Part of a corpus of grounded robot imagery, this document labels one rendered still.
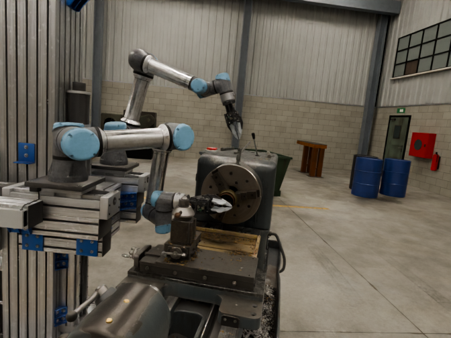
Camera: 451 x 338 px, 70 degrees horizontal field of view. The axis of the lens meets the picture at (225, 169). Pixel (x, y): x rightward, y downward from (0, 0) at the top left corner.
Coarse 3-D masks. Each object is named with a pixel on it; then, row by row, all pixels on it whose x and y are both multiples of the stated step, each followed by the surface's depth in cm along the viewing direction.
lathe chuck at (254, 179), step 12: (216, 168) 170; (228, 168) 166; (240, 168) 165; (204, 180) 169; (228, 180) 167; (240, 180) 165; (252, 180) 164; (204, 192) 170; (216, 192) 169; (240, 204) 167; (252, 204) 166; (228, 216) 169; (240, 216) 168
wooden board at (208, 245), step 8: (208, 232) 165; (216, 232) 165; (224, 232) 164; (232, 232) 163; (208, 240) 155; (216, 240) 156; (224, 240) 156; (232, 240) 157; (256, 240) 160; (200, 248) 144; (208, 248) 145; (216, 248) 146; (224, 248) 147; (232, 248) 148; (240, 248) 148; (248, 248) 149; (256, 248) 145; (256, 256) 138
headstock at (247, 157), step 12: (204, 156) 186; (216, 156) 185; (228, 156) 186; (252, 156) 196; (264, 156) 203; (276, 156) 215; (204, 168) 184; (252, 168) 179; (264, 168) 178; (276, 168) 179; (264, 180) 179; (264, 192) 180; (264, 204) 181; (204, 216) 188; (252, 216) 183; (264, 216) 182; (264, 228) 182
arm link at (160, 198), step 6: (156, 192) 146; (162, 192) 146; (168, 192) 146; (174, 192) 146; (150, 198) 146; (156, 198) 144; (162, 198) 144; (168, 198) 144; (156, 204) 145; (162, 204) 144; (168, 204) 144; (156, 210) 146; (162, 210) 145; (168, 210) 146
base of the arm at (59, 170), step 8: (56, 160) 127; (64, 160) 126; (72, 160) 128; (56, 168) 126; (64, 168) 126; (72, 168) 128; (80, 168) 130; (48, 176) 127; (56, 176) 126; (64, 176) 126; (72, 176) 127; (80, 176) 129
